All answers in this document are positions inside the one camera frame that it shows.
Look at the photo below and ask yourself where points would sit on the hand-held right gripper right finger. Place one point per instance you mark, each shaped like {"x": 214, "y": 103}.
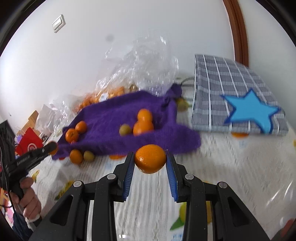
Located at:
{"x": 171, "y": 178}

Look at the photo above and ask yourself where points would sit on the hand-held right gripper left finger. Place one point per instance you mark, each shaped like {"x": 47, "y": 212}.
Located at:
{"x": 129, "y": 178}

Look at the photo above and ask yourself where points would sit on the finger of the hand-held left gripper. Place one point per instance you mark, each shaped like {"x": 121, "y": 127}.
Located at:
{"x": 45, "y": 151}

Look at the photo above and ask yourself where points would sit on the orange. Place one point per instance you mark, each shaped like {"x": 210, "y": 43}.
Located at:
{"x": 76, "y": 156}
{"x": 55, "y": 153}
{"x": 72, "y": 135}
{"x": 143, "y": 128}
{"x": 144, "y": 114}
{"x": 150, "y": 162}
{"x": 81, "y": 127}

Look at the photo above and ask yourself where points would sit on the green kiwi fruit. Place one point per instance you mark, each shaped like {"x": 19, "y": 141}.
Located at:
{"x": 89, "y": 155}
{"x": 125, "y": 129}

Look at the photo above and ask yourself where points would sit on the purple cloth-covered tray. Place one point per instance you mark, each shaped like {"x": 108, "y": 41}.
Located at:
{"x": 111, "y": 115}

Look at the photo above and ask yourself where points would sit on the heap of small brown fruits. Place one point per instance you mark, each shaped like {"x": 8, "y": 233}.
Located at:
{"x": 133, "y": 87}

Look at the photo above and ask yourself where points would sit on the person's left hand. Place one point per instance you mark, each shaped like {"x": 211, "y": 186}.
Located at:
{"x": 30, "y": 201}

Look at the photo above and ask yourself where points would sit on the red paper bag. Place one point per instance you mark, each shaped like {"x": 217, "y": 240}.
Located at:
{"x": 27, "y": 144}

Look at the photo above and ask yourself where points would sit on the white plastic bag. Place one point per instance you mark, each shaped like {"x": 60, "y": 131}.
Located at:
{"x": 45, "y": 115}

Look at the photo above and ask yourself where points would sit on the small clear plastic bag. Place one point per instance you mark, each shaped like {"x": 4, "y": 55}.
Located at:
{"x": 62, "y": 109}

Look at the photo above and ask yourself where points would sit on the fruit-printed tablecloth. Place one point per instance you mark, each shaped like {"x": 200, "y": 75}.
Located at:
{"x": 231, "y": 166}

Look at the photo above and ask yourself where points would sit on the heap of small tangerines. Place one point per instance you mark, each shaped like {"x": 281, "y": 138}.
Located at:
{"x": 92, "y": 99}

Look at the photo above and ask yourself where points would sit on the grey checked bag blue star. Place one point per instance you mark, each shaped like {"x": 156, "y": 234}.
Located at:
{"x": 208, "y": 92}

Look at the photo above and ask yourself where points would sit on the large clear plastic bag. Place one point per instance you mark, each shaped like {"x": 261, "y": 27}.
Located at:
{"x": 143, "y": 60}

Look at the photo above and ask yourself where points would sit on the white light switch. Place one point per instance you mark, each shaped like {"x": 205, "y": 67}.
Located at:
{"x": 58, "y": 23}

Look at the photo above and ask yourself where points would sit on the brown wooden door frame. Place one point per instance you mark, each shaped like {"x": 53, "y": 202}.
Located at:
{"x": 238, "y": 34}

